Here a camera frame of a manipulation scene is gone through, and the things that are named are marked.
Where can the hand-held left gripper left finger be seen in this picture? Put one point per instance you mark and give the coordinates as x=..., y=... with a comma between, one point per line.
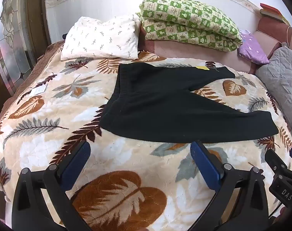
x=73, y=163

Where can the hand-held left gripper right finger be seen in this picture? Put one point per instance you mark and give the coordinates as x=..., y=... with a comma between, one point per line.
x=205, y=163

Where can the black pants with yellow patch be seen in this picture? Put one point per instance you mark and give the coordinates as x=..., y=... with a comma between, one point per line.
x=160, y=105

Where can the leaf print fleece blanket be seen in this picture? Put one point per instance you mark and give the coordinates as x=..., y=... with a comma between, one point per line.
x=64, y=115

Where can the grey quilted cushion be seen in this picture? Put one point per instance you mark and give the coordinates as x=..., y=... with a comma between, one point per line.
x=283, y=77

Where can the white blanket label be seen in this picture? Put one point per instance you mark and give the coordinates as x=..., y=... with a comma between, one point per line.
x=38, y=90

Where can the brown bedspread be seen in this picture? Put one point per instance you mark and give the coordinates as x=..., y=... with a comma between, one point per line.
x=28, y=77

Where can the pink upholstered sofa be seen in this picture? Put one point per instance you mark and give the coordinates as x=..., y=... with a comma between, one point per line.
x=208, y=55

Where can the purple floral pillow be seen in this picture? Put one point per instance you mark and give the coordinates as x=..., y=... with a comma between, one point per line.
x=253, y=48

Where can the white sprig print pillow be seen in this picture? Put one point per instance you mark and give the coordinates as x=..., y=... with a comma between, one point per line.
x=100, y=38

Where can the green checkered folded quilt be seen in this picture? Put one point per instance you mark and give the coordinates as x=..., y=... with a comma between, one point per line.
x=189, y=21

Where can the stained glass door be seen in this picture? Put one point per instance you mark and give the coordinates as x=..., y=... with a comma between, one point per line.
x=8, y=36

